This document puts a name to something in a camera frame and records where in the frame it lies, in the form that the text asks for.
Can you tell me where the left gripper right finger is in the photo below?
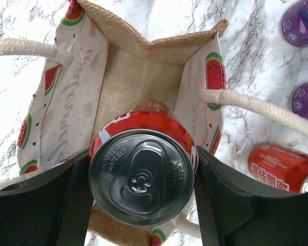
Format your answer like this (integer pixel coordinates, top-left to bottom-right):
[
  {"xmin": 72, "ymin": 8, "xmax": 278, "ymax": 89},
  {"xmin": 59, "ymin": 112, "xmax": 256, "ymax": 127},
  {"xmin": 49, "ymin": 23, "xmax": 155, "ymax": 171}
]
[{"xmin": 195, "ymin": 147, "xmax": 308, "ymax": 245}]

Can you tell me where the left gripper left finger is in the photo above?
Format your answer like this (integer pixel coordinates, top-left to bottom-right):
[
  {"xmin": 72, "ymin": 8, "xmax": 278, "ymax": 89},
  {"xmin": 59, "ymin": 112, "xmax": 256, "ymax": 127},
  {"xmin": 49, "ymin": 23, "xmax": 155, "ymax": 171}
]
[{"xmin": 0, "ymin": 150, "xmax": 93, "ymax": 245}]

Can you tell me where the red cola can front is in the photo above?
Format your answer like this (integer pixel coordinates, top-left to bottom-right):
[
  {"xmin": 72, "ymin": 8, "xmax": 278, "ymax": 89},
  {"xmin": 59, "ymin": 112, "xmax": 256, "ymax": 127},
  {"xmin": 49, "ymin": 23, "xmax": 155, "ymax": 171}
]
[{"xmin": 89, "ymin": 99, "xmax": 199, "ymax": 228}]

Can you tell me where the red cola can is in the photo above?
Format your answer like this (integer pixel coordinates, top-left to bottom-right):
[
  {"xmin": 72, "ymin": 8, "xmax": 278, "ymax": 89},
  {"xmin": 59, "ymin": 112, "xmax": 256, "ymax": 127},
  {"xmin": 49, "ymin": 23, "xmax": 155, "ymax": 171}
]
[
  {"xmin": 89, "ymin": 99, "xmax": 199, "ymax": 228},
  {"xmin": 247, "ymin": 142, "xmax": 308, "ymax": 193}
]

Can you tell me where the watermelon canvas tote bag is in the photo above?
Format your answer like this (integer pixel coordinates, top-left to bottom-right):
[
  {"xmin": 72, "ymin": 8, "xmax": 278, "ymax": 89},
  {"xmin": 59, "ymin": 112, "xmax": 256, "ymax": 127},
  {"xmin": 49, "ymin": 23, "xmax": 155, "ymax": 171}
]
[{"xmin": 0, "ymin": 1, "xmax": 308, "ymax": 245}]

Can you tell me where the red cola can rear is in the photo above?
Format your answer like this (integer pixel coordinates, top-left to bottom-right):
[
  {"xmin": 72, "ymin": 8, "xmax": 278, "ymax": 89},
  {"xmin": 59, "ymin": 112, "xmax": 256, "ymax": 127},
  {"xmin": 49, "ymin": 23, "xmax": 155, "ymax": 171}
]
[{"xmin": 247, "ymin": 142, "xmax": 308, "ymax": 193}]

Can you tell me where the purple can near centre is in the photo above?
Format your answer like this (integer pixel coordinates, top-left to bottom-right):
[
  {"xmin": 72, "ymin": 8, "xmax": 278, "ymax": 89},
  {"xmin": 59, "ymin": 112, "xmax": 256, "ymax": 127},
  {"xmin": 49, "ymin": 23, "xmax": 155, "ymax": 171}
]
[{"xmin": 291, "ymin": 81, "xmax": 308, "ymax": 120}]

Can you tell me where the purple can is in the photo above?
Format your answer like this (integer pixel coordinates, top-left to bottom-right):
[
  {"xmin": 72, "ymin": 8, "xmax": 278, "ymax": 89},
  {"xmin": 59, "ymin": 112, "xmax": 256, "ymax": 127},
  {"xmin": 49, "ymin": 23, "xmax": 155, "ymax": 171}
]
[
  {"xmin": 291, "ymin": 81, "xmax": 308, "ymax": 120},
  {"xmin": 281, "ymin": 1, "xmax": 308, "ymax": 48}
]

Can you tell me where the purple can near right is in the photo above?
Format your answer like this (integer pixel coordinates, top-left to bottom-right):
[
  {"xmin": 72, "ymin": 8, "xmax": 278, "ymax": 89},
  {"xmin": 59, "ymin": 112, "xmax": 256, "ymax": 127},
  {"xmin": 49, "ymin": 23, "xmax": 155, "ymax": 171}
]
[{"xmin": 281, "ymin": 1, "xmax": 308, "ymax": 48}]

